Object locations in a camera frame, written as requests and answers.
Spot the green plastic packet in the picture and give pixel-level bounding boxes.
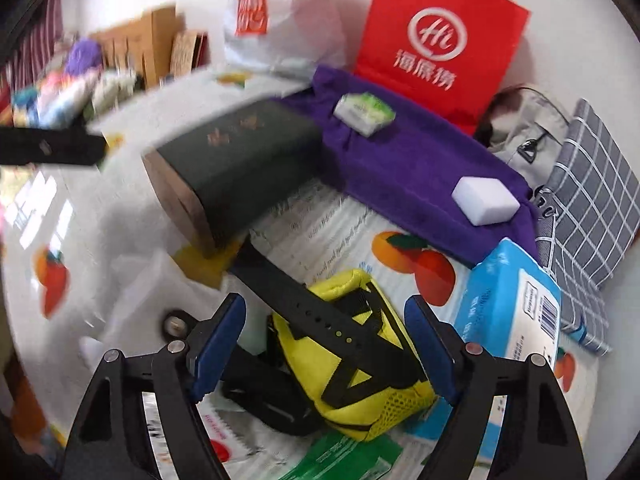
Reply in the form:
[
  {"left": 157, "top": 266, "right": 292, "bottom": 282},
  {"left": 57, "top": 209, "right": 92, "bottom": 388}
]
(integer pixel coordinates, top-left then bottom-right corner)
[{"left": 277, "top": 430, "right": 403, "bottom": 480}]

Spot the purple towel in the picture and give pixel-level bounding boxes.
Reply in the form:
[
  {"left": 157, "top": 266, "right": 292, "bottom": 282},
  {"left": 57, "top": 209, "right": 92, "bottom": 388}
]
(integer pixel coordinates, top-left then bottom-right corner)
[{"left": 280, "top": 66, "right": 541, "bottom": 267}]

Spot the yellow mesh pouch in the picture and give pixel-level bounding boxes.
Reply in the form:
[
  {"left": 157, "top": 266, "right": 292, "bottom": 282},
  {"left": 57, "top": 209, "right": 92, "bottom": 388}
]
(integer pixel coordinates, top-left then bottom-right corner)
[{"left": 270, "top": 269, "right": 437, "bottom": 442}]

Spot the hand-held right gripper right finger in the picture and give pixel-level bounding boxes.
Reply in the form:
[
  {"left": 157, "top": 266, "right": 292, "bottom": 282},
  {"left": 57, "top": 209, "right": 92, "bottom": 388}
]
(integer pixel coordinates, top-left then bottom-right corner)
[{"left": 404, "top": 295, "right": 588, "bottom": 480}]

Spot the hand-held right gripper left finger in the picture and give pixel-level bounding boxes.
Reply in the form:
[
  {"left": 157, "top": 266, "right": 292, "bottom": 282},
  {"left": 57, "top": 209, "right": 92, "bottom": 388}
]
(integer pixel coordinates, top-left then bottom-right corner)
[{"left": 65, "top": 292, "right": 247, "bottom": 480}]

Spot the white plastic bag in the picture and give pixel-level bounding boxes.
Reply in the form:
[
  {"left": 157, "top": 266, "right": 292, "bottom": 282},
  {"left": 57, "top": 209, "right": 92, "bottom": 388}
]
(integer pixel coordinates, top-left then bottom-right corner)
[{"left": 222, "top": 0, "right": 348, "bottom": 80}]

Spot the wooden headboard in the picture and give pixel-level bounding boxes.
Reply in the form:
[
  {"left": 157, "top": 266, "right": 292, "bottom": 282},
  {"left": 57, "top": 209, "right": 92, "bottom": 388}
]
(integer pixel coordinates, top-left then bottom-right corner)
[{"left": 90, "top": 6, "right": 183, "bottom": 91}]

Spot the pile of stuffed toys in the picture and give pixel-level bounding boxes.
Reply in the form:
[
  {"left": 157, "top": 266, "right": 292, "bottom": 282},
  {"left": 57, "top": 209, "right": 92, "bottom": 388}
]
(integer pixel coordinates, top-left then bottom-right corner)
[{"left": 12, "top": 62, "right": 138, "bottom": 128}]

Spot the grey checked cushion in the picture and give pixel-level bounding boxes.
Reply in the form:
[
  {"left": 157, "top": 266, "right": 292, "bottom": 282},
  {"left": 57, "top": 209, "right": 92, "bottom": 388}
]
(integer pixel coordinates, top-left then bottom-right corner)
[{"left": 532, "top": 99, "right": 640, "bottom": 358}]

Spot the black strap with holes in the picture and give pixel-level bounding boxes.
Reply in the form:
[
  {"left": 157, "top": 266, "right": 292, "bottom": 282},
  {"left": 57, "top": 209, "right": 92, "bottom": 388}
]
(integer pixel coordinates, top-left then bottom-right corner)
[{"left": 231, "top": 242, "right": 381, "bottom": 363}]

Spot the striped red curtain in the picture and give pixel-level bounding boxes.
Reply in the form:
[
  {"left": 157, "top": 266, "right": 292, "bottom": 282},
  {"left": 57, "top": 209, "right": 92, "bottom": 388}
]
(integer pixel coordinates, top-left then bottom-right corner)
[{"left": 0, "top": 0, "right": 63, "bottom": 111}]

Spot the fruit printed bed sheet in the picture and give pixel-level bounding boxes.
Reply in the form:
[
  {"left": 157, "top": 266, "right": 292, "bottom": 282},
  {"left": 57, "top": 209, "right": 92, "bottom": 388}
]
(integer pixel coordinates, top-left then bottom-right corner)
[{"left": 0, "top": 67, "right": 616, "bottom": 480}]

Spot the purple plush toy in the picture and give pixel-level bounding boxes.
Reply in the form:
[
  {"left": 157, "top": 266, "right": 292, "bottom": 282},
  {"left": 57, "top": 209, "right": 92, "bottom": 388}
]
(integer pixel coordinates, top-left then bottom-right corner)
[{"left": 65, "top": 40, "right": 103, "bottom": 75}]

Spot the dark green box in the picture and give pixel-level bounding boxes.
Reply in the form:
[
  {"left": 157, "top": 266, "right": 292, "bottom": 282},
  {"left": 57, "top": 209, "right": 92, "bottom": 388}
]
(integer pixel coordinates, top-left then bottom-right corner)
[{"left": 141, "top": 99, "right": 326, "bottom": 256}]

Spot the green white tissue pack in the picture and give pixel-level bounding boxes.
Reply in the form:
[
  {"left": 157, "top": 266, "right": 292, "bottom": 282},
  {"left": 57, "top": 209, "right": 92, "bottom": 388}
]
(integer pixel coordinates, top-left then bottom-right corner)
[{"left": 333, "top": 92, "right": 397, "bottom": 137}]

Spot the black tape roll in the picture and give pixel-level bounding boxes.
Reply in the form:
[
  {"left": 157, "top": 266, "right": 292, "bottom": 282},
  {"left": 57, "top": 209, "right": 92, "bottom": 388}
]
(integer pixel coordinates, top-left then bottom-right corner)
[{"left": 163, "top": 310, "right": 191, "bottom": 342}]

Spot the brown framed board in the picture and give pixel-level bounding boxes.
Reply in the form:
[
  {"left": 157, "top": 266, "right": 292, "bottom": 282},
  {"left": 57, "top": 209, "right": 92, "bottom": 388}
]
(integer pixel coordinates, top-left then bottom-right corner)
[{"left": 171, "top": 30, "right": 210, "bottom": 77}]

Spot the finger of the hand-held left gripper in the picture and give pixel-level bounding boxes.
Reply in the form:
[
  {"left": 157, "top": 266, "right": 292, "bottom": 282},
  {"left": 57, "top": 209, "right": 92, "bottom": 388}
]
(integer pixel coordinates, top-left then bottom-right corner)
[{"left": 0, "top": 127, "right": 107, "bottom": 167}]

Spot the white sponge block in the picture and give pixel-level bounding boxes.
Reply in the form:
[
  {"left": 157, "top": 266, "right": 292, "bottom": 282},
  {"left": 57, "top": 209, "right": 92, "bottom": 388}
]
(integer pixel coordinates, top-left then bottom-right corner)
[{"left": 451, "top": 176, "right": 521, "bottom": 226}]

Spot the grey backpack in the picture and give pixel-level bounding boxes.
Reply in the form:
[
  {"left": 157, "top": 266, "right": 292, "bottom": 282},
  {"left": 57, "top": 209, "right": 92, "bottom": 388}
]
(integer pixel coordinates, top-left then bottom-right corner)
[{"left": 474, "top": 86, "right": 571, "bottom": 181}]

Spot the red paper bag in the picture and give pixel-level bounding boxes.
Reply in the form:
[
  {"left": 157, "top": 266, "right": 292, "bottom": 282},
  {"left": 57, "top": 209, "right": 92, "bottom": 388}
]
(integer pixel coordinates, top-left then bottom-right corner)
[{"left": 354, "top": 0, "right": 531, "bottom": 136}]

